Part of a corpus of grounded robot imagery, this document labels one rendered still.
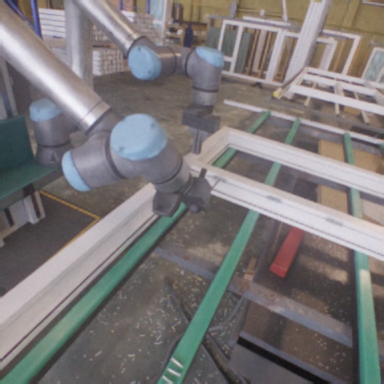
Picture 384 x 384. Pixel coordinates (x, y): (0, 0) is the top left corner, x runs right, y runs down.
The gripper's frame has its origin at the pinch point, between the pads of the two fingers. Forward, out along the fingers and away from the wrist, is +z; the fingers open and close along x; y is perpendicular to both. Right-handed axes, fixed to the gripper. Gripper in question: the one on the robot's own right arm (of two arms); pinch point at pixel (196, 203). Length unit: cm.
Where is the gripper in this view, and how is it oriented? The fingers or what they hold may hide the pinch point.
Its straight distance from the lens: 71.5
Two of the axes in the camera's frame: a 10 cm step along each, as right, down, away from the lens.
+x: -8.9, -1.5, 4.4
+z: 3.4, 4.1, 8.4
